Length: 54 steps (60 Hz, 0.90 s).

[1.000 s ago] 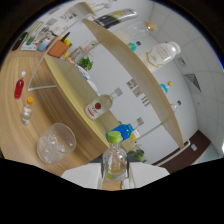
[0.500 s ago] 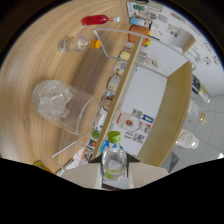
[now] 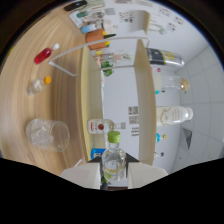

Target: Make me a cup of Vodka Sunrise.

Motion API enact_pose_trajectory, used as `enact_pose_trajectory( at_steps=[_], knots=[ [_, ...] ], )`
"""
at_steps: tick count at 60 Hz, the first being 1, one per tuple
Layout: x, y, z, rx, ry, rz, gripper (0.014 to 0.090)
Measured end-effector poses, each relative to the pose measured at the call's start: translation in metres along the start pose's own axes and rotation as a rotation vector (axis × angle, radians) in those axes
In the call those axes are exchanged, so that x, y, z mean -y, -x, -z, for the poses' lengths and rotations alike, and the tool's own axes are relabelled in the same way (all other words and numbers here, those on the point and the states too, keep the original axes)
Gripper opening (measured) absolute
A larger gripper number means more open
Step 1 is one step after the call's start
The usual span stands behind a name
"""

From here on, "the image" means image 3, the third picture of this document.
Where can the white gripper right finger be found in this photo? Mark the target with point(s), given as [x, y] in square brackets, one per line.
[146, 173]

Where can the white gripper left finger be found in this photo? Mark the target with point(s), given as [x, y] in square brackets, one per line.
[81, 175]

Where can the clear bottle green cap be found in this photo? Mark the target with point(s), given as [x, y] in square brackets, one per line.
[114, 160]

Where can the clear bottle orange cap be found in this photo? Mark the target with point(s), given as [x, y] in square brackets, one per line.
[36, 86]

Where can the small red liquid bottle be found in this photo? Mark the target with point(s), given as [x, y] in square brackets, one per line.
[44, 55]

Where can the blue white cup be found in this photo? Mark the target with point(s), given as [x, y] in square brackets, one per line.
[88, 28]

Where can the green cup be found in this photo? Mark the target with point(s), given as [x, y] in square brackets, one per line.
[82, 14]

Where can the clear bottle dark cap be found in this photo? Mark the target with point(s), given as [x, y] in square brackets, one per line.
[158, 154]

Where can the small light blue bottle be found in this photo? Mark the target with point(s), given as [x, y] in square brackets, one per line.
[160, 137]

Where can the clear bottle red label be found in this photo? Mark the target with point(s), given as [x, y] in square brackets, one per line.
[100, 126]

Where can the glass tumbler with ice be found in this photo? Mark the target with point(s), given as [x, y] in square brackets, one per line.
[46, 135]

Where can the ceiling air vent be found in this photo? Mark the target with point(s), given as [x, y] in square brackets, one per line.
[187, 138]

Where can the tall white milk bottle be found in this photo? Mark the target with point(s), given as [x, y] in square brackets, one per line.
[171, 116]

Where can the small teal bottle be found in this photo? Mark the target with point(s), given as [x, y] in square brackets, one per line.
[157, 91]

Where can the glass jar cork lid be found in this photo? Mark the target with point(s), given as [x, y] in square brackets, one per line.
[171, 83]

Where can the small pink bottle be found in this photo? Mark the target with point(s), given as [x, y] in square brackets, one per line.
[156, 69]

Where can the green potted plant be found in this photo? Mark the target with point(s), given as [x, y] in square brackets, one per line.
[107, 66]

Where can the black yellow tall can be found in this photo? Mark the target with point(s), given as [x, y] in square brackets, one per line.
[165, 57]

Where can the white flower vase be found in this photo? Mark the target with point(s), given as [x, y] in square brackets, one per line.
[123, 57]

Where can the orange storage basket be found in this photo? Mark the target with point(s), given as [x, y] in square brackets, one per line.
[96, 39]

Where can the white tray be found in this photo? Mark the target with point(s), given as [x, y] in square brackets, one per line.
[78, 20]

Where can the black handbag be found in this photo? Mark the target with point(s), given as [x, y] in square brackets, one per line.
[75, 5]

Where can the white frame wooden shelf rack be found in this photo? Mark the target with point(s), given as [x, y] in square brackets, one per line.
[145, 100]

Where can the wooden wall shelf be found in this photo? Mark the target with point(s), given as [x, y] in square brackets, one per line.
[145, 21]

